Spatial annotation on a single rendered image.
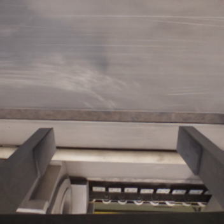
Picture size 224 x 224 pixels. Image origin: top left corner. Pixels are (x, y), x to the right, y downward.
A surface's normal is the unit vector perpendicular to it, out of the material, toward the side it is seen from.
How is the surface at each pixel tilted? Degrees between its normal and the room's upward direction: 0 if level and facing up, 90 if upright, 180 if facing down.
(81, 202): 40
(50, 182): 100
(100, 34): 0
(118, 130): 0
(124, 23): 0
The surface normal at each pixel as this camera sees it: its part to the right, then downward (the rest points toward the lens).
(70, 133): -0.04, 0.67
